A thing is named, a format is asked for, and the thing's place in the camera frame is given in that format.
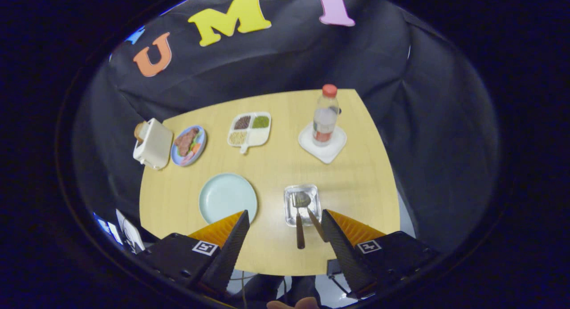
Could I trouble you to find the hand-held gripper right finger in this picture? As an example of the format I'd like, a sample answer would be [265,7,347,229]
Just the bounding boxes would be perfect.
[321,209,439,300]

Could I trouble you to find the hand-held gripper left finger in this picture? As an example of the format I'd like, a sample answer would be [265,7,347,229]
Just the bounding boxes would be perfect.
[134,210,251,301]

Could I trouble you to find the wooden-handled metal fork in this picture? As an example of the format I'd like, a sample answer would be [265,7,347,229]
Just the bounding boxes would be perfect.
[292,192,306,250]

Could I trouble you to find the wooden-handled metal spoon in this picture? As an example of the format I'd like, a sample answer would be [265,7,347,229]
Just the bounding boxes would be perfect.
[295,191,330,243]

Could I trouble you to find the person's legs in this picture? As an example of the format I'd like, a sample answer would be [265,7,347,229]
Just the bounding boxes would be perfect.
[243,275,321,306]

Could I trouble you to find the pale green round plate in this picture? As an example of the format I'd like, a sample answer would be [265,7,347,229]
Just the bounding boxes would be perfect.
[199,173,258,225]

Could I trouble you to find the white flat board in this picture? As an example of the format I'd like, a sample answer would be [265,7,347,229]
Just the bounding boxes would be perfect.
[116,209,146,252]

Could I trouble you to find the white square coaster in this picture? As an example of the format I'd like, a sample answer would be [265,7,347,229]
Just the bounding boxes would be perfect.
[298,122,347,164]

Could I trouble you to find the blue dinner plate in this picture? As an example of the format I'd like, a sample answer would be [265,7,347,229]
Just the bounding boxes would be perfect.
[171,125,207,167]

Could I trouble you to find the cooked steak slice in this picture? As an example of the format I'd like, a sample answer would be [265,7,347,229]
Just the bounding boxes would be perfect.
[174,128,200,157]

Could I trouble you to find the white divided bean dish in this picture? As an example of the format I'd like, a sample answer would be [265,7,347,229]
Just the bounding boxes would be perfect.
[227,112,272,155]

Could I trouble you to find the lit computer monitor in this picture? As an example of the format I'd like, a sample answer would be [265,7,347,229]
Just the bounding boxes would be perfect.
[93,212,117,238]

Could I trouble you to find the white toaster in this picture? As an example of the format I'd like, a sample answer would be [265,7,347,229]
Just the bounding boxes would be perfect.
[133,118,174,171]

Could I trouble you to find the clear red-capped water bottle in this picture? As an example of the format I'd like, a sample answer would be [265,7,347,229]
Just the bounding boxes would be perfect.
[312,84,340,147]

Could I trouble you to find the metal wire basket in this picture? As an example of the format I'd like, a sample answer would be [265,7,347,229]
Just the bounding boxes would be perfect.
[284,184,322,228]

